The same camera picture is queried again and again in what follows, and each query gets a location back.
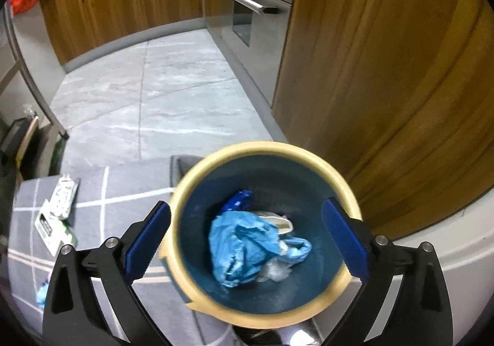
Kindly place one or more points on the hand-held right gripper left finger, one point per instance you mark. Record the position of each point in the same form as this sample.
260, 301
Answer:
148, 242

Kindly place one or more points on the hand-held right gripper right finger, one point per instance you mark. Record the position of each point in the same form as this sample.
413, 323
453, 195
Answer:
347, 242

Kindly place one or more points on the clear plastic wrap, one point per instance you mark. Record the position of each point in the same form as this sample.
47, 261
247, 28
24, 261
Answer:
276, 270

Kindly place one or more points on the blue wrapper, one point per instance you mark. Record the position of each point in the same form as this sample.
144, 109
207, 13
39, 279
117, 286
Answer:
237, 201

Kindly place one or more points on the blue bin with cream rim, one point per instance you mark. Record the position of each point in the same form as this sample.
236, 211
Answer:
239, 297

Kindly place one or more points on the grey mat with white lines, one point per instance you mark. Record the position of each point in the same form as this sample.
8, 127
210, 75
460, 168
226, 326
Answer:
115, 184

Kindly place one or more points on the silver foil packet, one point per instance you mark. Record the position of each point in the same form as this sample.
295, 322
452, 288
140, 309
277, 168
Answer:
63, 195

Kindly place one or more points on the white and green box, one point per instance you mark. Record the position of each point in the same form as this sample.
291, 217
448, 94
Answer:
48, 231

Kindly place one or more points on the small blue scrap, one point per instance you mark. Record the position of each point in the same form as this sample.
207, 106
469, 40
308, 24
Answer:
41, 296

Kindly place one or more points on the tall wooden cabinet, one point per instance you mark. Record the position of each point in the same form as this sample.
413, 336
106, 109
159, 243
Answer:
386, 79

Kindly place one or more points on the metal table leg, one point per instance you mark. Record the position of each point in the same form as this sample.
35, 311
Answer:
34, 76

